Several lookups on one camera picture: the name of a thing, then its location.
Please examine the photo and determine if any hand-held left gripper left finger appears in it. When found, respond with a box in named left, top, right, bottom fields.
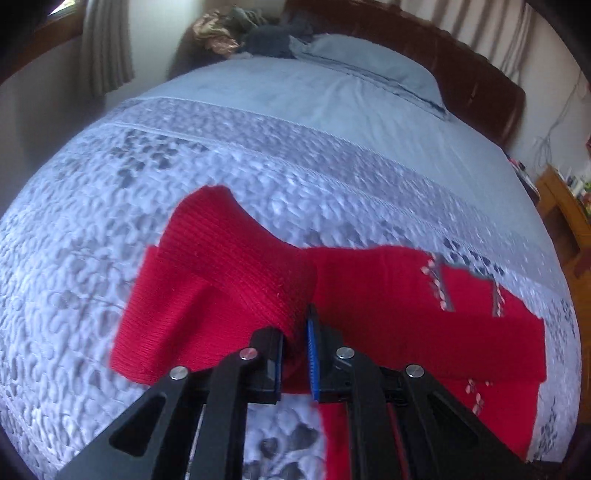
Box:
left=55, top=327, right=283, bottom=480

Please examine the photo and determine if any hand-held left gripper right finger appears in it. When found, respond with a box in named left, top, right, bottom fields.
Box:
left=306, top=303, right=532, bottom=480

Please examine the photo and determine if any red knit sweater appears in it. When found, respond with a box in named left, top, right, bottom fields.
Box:
left=110, top=185, right=548, bottom=480

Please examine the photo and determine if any grey floral quilted bedspread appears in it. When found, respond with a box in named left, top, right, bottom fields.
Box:
left=0, top=95, right=580, bottom=480

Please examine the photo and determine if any plain blue bed sheet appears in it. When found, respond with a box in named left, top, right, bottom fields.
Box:
left=108, top=58, right=555, bottom=245

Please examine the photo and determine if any wooden cabinet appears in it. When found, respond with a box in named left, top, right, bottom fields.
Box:
left=536, top=164, right=591, bottom=296

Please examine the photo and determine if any blue pillow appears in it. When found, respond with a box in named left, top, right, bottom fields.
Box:
left=288, top=33, right=451, bottom=121

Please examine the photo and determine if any cluster of small bottles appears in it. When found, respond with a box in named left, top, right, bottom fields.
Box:
left=564, top=164, right=591, bottom=208

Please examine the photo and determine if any dark wooden headboard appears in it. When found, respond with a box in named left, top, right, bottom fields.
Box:
left=175, top=0, right=527, bottom=151

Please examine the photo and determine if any dark blue cloth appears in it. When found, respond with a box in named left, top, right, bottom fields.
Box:
left=238, top=9, right=315, bottom=58

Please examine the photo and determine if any gold floral cloth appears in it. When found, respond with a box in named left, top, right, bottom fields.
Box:
left=191, top=11, right=241, bottom=54

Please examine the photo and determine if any grey green cloth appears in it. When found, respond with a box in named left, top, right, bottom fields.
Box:
left=226, top=4, right=278, bottom=34

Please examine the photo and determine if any grey beige curtain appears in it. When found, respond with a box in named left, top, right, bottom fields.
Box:
left=81, top=0, right=134, bottom=96

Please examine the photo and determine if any brown striped curtain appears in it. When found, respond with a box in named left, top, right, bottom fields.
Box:
left=438, top=0, right=559, bottom=88

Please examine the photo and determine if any thin wall cable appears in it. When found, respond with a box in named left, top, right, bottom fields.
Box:
left=536, top=69, right=589, bottom=162

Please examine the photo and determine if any wooden window frame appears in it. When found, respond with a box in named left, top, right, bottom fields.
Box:
left=39, top=0, right=84, bottom=44

